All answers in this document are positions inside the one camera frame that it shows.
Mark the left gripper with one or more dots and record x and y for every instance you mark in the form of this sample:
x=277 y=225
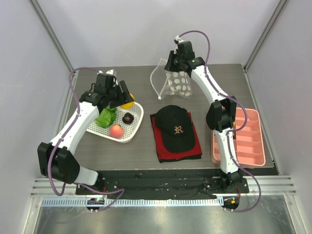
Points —
x=125 y=97

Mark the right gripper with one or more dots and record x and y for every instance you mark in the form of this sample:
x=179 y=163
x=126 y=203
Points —
x=169 y=62

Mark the fake orange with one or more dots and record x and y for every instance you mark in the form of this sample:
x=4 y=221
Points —
x=129 y=104

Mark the clear zip top bag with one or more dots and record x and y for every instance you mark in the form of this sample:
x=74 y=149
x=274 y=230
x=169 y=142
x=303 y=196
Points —
x=166 y=83

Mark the fake dark plum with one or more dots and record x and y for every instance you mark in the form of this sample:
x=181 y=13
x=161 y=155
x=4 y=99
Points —
x=128 y=118

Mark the fake green cabbage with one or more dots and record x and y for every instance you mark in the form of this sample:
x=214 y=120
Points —
x=106 y=118

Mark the fake red peach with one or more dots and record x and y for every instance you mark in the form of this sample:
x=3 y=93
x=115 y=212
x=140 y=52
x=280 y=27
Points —
x=116 y=131

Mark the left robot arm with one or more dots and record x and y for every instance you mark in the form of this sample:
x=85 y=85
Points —
x=56 y=158

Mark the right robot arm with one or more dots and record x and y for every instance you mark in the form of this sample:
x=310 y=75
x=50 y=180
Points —
x=222 y=111

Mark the white perforated plastic basket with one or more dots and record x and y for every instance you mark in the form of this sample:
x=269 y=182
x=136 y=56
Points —
x=129 y=129

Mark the black baseball cap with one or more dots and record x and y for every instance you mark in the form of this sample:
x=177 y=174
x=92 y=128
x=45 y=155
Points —
x=176 y=129

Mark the red folded cloth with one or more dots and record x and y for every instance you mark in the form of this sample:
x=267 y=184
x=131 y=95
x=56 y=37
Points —
x=164 y=155

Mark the pink divided organizer tray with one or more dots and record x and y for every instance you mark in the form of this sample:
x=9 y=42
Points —
x=248 y=142

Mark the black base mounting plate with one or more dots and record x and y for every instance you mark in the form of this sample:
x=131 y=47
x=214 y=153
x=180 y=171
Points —
x=209 y=173

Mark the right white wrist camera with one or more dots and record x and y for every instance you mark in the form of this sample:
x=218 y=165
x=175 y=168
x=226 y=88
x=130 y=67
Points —
x=177 y=41

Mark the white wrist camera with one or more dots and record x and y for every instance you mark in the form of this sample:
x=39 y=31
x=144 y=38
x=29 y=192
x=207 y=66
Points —
x=109 y=73
x=177 y=41

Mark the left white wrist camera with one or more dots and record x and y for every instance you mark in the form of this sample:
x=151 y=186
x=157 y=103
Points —
x=109 y=73

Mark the white slotted cable duct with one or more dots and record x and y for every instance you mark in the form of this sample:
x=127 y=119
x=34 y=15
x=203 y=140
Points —
x=93 y=202

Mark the right aluminium frame post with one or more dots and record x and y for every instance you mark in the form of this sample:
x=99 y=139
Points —
x=278 y=10

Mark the aluminium frame post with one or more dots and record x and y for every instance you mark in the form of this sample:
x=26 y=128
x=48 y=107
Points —
x=50 y=32
x=278 y=10

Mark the left aluminium frame post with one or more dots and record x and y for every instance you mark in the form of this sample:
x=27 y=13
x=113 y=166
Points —
x=50 y=32

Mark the aluminium front rail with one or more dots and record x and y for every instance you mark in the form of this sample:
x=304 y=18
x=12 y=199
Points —
x=268 y=186

